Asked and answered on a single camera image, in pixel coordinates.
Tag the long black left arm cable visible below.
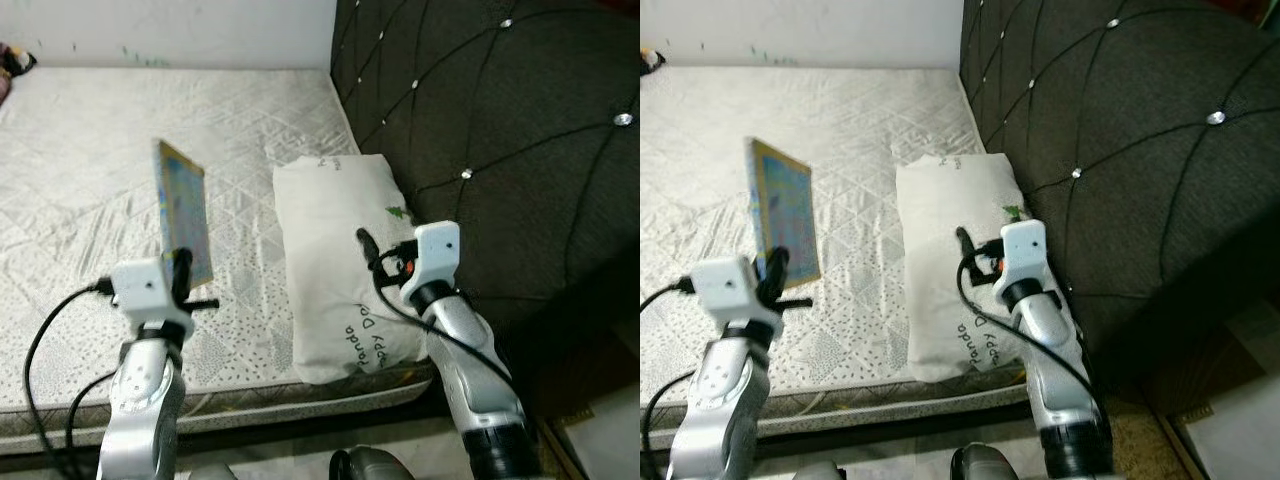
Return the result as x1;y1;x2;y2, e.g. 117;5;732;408
22;278;116;480
640;276;696;311

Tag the brown cardboard piece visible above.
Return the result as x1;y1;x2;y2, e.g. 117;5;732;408
1108;395;1216;480

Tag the short black left arm cable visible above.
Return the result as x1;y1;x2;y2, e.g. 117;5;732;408
63;368;121;480
640;368;701;480

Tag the white pillow with black writing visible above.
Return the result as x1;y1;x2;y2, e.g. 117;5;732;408
892;151;1033;384
271;152;433;387

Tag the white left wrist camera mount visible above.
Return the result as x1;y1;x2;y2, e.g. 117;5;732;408
109;257;197;338
689;254;784;338

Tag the dark tufted headboard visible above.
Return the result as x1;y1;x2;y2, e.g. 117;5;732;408
329;0;641;426
957;0;1280;406

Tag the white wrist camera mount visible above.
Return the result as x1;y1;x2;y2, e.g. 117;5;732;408
999;219;1050;286
109;257;197;338
689;254;784;338
412;220;464;288

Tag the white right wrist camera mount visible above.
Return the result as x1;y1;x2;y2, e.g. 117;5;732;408
412;220;464;288
999;219;1050;286

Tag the grey quilted mattress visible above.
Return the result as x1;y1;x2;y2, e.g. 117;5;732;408
0;66;438;443
640;64;1033;453

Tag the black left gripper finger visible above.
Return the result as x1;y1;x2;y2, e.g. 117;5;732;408
761;247;792;307
171;247;195;307

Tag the black bed frame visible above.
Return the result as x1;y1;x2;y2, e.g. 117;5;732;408
640;395;1111;480
0;385;561;480

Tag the colourful children's book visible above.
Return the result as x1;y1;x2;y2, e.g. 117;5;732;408
152;137;217;293
744;136;824;292

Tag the grey right robot leg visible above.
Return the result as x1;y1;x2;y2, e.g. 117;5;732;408
948;442;1023;480
329;444;418;480

